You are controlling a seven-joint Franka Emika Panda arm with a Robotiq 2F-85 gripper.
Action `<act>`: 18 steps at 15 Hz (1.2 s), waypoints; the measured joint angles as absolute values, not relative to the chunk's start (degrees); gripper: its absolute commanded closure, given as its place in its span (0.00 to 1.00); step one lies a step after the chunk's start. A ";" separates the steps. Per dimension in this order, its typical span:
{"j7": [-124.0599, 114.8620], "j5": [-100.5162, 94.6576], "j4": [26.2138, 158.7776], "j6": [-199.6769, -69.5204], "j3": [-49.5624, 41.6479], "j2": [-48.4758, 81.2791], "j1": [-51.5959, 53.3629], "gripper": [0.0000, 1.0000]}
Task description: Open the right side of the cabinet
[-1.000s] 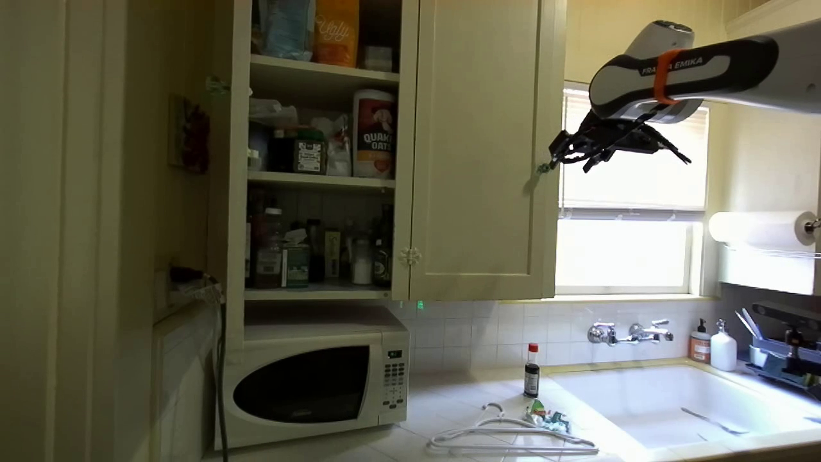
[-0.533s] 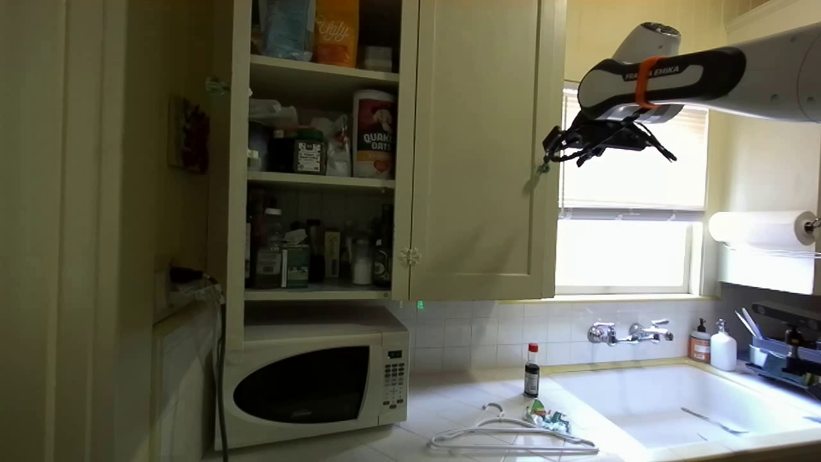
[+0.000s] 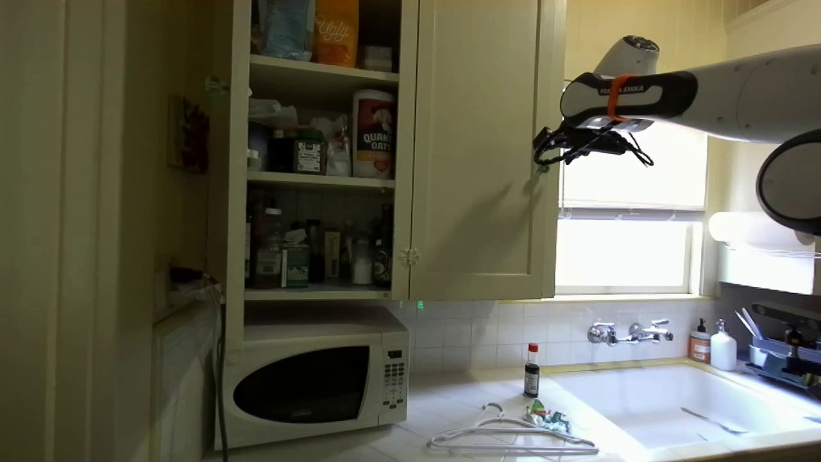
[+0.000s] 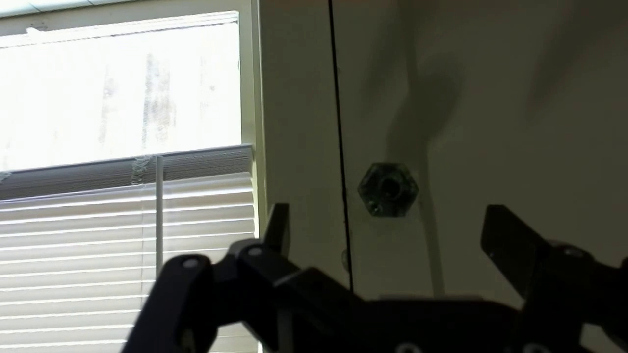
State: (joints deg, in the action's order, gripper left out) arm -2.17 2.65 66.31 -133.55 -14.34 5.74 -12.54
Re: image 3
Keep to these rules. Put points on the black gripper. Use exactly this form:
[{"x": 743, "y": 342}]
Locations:
[{"x": 594, "y": 143}]

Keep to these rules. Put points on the cream cabinet door with knob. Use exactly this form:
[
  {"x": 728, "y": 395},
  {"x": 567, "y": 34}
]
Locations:
[{"x": 479, "y": 188}]

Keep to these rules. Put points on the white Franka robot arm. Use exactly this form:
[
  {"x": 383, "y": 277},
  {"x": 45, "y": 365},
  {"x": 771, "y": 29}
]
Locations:
[{"x": 752, "y": 94}]

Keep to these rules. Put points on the white roller window shade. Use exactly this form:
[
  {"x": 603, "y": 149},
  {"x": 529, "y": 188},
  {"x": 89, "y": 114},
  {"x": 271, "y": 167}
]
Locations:
[{"x": 633, "y": 188}]

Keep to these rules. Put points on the white framed kitchen window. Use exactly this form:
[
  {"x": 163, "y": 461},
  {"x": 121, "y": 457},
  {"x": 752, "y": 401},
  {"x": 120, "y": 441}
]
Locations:
[{"x": 630, "y": 259}]

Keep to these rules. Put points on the oats canister with red label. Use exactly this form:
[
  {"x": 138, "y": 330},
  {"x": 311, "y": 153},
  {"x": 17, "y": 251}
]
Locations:
[{"x": 374, "y": 137}]

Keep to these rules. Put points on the small white container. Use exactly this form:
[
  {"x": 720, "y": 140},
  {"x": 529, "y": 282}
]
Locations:
[{"x": 379, "y": 58}]

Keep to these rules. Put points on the dark glass bottle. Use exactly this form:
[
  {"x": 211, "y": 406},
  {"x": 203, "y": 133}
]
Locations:
[{"x": 380, "y": 259}]

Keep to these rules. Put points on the pale food pouch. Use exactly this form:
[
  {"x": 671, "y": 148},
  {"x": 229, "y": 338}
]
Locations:
[{"x": 339, "y": 149}]

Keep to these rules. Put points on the white paper towel roll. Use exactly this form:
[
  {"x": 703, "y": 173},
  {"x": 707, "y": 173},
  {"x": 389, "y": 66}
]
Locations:
[{"x": 752, "y": 230}]

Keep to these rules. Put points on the small white shaker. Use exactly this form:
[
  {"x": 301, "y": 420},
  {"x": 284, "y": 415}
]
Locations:
[{"x": 362, "y": 262}]

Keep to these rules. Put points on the soy sauce bottle red cap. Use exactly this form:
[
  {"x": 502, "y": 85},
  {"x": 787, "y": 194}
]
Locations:
[{"x": 533, "y": 377}]

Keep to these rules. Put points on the dark jar with white label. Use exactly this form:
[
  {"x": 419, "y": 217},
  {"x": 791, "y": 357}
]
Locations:
[{"x": 310, "y": 155}]

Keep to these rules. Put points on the orange food box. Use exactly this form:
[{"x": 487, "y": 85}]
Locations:
[{"x": 336, "y": 29}]

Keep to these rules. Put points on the amber soap pump bottle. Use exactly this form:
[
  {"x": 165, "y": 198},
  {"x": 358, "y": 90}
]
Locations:
[{"x": 698, "y": 346}]

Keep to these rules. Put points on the white dish soap bottle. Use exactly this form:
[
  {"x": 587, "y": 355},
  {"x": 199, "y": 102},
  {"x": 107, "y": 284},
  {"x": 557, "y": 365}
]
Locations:
[{"x": 725, "y": 350}]

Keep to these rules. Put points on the green and white carton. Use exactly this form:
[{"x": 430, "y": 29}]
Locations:
[{"x": 297, "y": 259}]

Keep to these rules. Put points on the white kitchen sink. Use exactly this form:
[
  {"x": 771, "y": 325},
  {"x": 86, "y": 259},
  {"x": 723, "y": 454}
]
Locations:
[{"x": 684, "y": 401}]

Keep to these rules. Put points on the blue food bag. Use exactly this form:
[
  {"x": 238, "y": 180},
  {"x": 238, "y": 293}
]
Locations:
[{"x": 284, "y": 28}]

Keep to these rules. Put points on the tall dark bottle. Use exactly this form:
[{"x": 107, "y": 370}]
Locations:
[{"x": 267, "y": 248}]

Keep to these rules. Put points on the dark dish drying rack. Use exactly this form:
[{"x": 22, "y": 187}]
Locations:
[{"x": 778, "y": 361}]

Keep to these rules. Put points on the white microwave oven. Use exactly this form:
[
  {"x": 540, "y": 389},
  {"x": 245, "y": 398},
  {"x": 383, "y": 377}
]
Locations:
[{"x": 310, "y": 387}]

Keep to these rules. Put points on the dark clutter pile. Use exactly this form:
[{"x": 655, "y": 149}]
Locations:
[{"x": 193, "y": 284}]

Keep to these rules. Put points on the white boxy appliance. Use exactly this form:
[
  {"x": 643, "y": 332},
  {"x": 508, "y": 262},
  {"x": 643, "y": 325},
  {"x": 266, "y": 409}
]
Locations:
[{"x": 188, "y": 387}]

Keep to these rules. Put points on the cream wall cabinet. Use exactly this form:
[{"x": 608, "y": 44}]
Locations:
[{"x": 407, "y": 129}]

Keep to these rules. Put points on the chrome wall tap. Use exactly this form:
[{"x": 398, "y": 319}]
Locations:
[
  {"x": 653, "y": 330},
  {"x": 603, "y": 332}
]

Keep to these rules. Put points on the red wall decoration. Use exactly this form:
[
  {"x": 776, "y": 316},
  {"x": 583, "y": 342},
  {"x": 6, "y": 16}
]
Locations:
[{"x": 193, "y": 137}]

